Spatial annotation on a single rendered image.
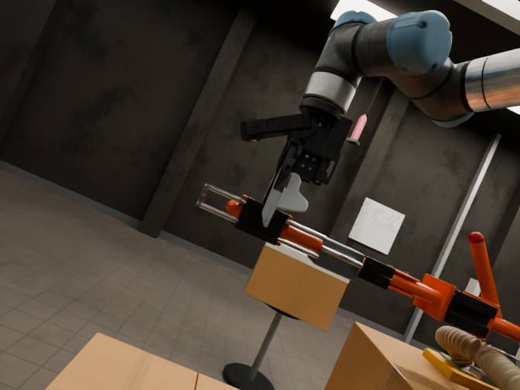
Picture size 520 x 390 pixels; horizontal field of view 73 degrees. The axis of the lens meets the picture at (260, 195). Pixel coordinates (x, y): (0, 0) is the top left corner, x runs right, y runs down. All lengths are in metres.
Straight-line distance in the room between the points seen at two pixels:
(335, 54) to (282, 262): 1.90
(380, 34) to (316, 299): 2.05
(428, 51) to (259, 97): 5.53
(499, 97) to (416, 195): 6.05
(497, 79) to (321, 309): 2.05
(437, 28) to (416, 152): 6.13
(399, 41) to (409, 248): 6.20
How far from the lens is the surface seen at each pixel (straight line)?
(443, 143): 6.89
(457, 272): 7.17
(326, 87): 0.56
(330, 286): 2.42
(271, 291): 2.40
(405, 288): 0.61
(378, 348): 0.72
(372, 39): 0.54
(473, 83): 0.59
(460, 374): 0.79
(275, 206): 0.50
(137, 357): 1.42
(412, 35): 0.51
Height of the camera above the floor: 1.23
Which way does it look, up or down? 1 degrees up
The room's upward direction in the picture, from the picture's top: 24 degrees clockwise
